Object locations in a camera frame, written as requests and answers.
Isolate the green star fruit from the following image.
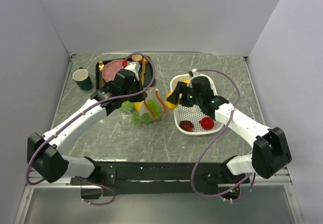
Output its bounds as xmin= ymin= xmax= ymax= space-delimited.
xmin=146 ymin=99 xmax=160 ymax=118

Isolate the gold fork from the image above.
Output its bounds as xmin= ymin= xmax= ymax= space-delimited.
xmin=98 ymin=61 xmax=105 ymax=87

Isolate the green round cabbage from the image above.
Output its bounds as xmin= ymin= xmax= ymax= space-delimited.
xmin=121 ymin=101 xmax=134 ymax=111

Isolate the yellow corn cob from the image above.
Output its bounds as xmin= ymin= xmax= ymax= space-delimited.
xmin=134 ymin=102 xmax=143 ymax=111

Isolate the yellow orange fruit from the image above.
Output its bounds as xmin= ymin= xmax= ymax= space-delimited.
xmin=165 ymin=91 xmax=179 ymax=109

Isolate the white perforated basket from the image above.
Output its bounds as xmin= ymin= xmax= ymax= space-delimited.
xmin=170 ymin=74 xmax=223 ymax=136

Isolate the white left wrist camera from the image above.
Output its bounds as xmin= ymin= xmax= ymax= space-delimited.
xmin=124 ymin=61 xmax=140 ymax=74

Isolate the dark red plum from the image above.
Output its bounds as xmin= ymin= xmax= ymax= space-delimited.
xmin=179 ymin=120 xmax=194 ymax=132

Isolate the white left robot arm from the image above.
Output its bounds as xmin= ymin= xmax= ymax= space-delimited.
xmin=27 ymin=66 xmax=146 ymax=185

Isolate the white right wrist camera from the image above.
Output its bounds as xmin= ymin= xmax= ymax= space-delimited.
xmin=187 ymin=69 xmax=200 ymax=88

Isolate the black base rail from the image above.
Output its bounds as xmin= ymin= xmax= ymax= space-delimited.
xmin=71 ymin=161 xmax=250 ymax=195

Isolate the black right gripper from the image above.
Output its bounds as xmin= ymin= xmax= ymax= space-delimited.
xmin=167 ymin=81 xmax=202 ymax=107

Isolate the gold spoon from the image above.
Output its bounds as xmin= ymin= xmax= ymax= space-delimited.
xmin=142 ymin=56 xmax=149 ymax=65

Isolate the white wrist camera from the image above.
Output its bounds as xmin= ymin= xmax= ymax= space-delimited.
xmin=187 ymin=69 xmax=200 ymax=88
xmin=124 ymin=61 xmax=140 ymax=74

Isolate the pink dotted plate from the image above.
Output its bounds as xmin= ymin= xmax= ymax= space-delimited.
xmin=102 ymin=59 xmax=124 ymax=82

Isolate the small orange cup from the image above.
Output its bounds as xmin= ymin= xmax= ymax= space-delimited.
xmin=131 ymin=54 xmax=143 ymax=64

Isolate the red strawberry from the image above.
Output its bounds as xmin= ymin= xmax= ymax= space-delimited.
xmin=199 ymin=117 xmax=215 ymax=130

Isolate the clear zip top bag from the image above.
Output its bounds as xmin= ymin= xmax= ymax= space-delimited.
xmin=120 ymin=88 xmax=167 ymax=121

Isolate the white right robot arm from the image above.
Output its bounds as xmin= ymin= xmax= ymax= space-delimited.
xmin=167 ymin=75 xmax=292 ymax=183

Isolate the green grape bunch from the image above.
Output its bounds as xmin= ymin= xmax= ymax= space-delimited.
xmin=132 ymin=112 xmax=155 ymax=126

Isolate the dark green mug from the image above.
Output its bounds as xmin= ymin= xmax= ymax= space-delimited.
xmin=72 ymin=67 xmax=93 ymax=91

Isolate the black serving tray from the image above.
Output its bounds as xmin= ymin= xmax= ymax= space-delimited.
xmin=95 ymin=58 xmax=153 ymax=89

